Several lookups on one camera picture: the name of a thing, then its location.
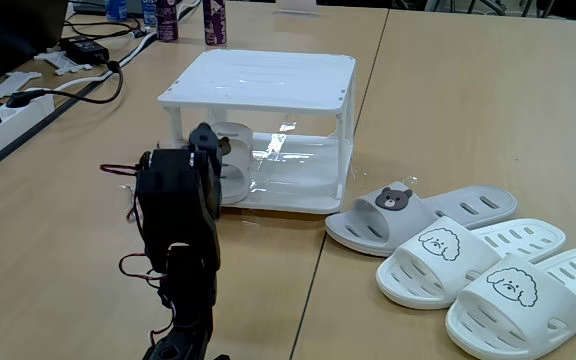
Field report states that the grey bear slipper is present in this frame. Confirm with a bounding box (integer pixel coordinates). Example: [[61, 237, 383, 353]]
[[211, 122, 254, 205], [324, 180, 519, 258]]

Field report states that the white dog slipper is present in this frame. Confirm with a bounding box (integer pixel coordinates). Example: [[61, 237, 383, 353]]
[[375, 215, 568, 310], [444, 246, 576, 360]]

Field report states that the white two-shelf shoe rack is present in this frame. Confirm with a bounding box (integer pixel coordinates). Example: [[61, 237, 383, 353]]
[[156, 48, 358, 216]]

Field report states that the blue bottle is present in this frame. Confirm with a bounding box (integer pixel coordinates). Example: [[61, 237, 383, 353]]
[[104, 0, 129, 22], [141, 0, 158, 29]]

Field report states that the black power adapter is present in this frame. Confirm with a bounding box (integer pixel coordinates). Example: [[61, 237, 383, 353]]
[[59, 35, 111, 66]]

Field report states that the white power strip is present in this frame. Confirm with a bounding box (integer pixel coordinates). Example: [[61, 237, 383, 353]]
[[0, 92, 57, 174]]

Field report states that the black laptop screen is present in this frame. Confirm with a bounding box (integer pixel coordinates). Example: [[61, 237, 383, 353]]
[[0, 0, 69, 91]]

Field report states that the white cable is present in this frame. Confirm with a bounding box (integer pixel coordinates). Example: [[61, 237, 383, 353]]
[[25, 29, 159, 94]]

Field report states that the white flat bracket piece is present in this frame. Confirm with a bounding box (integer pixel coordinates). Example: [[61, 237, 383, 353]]
[[0, 70, 43, 100], [32, 49, 94, 77]]

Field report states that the black plug with cable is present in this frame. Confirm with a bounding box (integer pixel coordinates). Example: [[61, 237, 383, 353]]
[[5, 59, 125, 109]]

